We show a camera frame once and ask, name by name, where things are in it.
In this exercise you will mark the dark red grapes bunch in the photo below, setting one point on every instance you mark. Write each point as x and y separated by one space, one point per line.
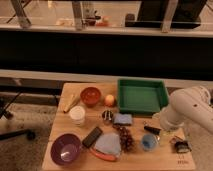
126 139

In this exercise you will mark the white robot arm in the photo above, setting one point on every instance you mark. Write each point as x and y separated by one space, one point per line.
192 103

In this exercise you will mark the red bowl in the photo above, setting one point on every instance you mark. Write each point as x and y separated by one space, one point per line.
90 96

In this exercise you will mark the purple bowl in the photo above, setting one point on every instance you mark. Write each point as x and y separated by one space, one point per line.
65 149

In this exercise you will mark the orange peach fruit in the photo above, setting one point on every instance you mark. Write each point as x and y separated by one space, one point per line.
109 100

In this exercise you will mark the dark striped round object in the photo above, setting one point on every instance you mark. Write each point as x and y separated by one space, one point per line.
107 115

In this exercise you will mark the green plastic tray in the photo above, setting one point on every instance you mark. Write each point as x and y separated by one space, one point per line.
143 97

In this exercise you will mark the blue sponge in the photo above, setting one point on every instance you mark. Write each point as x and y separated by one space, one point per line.
122 119

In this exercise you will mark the white plastic cup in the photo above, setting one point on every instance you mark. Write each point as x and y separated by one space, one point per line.
77 115

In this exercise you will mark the black rectangular block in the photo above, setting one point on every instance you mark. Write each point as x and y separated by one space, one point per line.
92 137

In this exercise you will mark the light blue cloth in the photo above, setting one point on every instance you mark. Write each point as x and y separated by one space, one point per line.
109 143

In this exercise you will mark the blue cup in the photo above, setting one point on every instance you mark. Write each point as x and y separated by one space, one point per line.
149 142

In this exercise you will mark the orange carrot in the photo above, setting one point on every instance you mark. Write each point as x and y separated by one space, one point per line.
106 157

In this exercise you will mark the small black white object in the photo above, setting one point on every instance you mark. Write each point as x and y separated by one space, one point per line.
182 147

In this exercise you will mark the black chair base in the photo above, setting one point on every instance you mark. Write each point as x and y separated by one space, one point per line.
11 128

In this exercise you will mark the black handled tool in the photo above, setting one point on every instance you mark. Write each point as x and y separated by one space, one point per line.
153 130

